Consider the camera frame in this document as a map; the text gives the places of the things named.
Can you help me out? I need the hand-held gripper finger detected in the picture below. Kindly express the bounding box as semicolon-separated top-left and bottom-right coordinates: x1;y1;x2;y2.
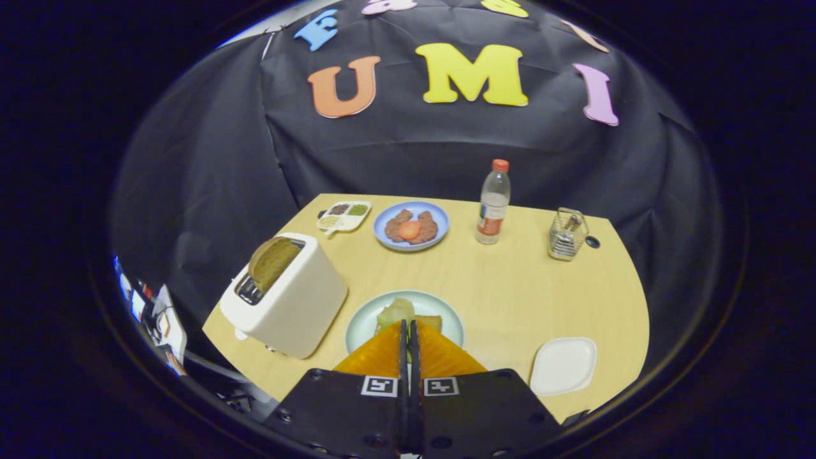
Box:
409;320;563;459
261;321;409;459

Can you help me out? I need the blue round plate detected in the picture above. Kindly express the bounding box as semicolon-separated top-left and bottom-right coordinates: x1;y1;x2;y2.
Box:
373;201;450;252

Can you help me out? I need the pale green round plate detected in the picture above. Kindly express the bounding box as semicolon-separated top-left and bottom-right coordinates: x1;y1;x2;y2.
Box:
345;290;465;355

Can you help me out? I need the clear plastic bottle red cap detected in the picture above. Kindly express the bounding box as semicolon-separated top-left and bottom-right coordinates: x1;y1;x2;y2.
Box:
475;159;512;245

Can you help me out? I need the brown meat patty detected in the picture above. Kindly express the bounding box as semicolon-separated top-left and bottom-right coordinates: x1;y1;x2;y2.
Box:
411;210;439;245
384;209;414;243

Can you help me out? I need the green lettuce leaf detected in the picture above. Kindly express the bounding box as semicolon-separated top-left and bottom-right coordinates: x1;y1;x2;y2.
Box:
376;298;416;333

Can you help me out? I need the white divided dish of grains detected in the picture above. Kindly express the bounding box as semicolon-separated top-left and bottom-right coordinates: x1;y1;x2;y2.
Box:
316;201;372;238

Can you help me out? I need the white toaster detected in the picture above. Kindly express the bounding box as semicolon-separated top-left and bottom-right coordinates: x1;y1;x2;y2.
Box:
219;232;349;360

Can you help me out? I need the small white square plate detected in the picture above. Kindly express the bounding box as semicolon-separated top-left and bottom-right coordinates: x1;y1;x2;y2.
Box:
529;337;598;397

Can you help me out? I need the metal wire basket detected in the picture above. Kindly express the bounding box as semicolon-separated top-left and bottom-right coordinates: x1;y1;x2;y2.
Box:
548;207;590;262

